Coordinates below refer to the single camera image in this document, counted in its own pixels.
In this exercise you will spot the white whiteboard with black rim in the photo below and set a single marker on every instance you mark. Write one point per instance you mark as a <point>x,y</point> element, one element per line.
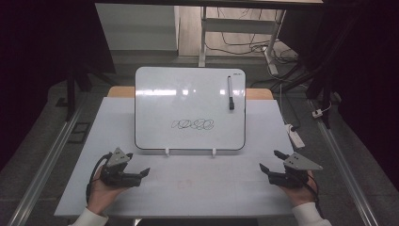
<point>188,103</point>

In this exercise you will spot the white whiteboard stand foot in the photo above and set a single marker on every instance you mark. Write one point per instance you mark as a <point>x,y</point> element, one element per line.
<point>167,152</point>
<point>214,153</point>

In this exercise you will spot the white desk frame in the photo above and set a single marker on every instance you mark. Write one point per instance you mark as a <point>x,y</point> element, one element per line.
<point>238,25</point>

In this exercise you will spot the person's right hand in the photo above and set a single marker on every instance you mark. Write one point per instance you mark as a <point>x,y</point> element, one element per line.
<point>299,194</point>

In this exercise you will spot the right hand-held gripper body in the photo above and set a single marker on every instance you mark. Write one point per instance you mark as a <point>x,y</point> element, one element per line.
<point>293,172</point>

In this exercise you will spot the small white plug adapter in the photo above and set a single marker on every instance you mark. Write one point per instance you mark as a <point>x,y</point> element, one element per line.
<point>317,113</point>

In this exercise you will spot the aluminium rail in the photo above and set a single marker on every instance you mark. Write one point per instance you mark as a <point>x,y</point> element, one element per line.
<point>345,163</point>
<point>47,160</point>

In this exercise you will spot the white power strip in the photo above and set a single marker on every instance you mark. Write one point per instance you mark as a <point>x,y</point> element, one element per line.
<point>295,135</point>

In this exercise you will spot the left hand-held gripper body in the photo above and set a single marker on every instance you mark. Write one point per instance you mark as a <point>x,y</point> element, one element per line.
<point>116,169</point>

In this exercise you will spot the person's left hand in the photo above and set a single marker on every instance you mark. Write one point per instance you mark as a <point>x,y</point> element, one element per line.
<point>102,194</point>

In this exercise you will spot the black rectangular floor frame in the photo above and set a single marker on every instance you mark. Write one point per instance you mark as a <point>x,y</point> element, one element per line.
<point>79,132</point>

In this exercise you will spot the black and white marker pen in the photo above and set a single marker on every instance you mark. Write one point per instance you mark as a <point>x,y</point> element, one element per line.
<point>230,91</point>

